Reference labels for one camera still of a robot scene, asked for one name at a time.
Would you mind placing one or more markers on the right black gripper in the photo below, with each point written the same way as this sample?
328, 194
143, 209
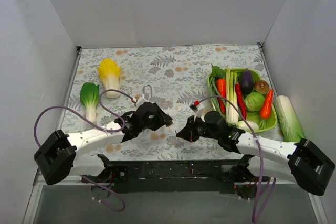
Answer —
193, 128

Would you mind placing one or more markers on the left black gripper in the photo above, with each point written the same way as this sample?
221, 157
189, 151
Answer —
157, 115

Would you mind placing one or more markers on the large brass long-shackle padlock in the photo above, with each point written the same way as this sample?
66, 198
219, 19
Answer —
147, 92

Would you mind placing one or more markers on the small brass padlock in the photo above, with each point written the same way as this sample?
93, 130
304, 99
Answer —
169, 123

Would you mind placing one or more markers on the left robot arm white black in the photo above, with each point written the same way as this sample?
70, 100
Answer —
61, 154

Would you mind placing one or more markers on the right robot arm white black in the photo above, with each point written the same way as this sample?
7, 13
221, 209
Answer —
300, 162

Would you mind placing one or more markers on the white green scallions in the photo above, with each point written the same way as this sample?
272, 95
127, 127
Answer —
232, 115

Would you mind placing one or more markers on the green long beans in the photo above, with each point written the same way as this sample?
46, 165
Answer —
212, 89

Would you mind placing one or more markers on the orange red pepper left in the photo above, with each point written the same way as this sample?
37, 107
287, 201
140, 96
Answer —
221, 87

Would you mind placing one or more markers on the red chili pepper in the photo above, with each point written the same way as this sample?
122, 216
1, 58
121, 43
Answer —
240, 101

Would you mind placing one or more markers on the green plastic basket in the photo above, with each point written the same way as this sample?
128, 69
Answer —
255, 116

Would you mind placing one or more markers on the floral table cloth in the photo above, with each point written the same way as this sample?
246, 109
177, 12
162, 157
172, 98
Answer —
178, 76

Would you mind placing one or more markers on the green spinach leaves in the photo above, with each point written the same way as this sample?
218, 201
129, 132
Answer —
217, 73

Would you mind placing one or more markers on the yellow napa cabbage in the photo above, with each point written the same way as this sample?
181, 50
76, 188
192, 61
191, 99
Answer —
109, 73

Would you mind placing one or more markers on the green bok choy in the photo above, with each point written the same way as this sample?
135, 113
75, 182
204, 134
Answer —
89, 98

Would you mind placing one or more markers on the round green cabbage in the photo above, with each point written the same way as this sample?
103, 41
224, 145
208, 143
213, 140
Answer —
254, 102

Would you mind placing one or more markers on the purple eggplant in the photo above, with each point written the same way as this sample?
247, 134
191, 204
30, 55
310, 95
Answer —
246, 82

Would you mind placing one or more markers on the orange carrot pepper right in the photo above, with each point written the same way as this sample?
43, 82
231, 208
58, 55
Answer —
267, 106

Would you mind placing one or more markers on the brown mushroom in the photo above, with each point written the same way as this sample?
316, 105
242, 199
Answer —
261, 87

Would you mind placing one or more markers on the large green napa cabbage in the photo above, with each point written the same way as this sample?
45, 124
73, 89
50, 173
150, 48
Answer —
288, 119

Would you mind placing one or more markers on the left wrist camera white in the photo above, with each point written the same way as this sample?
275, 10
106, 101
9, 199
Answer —
139, 100

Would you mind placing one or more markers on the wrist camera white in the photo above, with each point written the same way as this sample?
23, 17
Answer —
139, 100
198, 109

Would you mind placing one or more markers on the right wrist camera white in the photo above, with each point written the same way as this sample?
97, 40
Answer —
198, 109

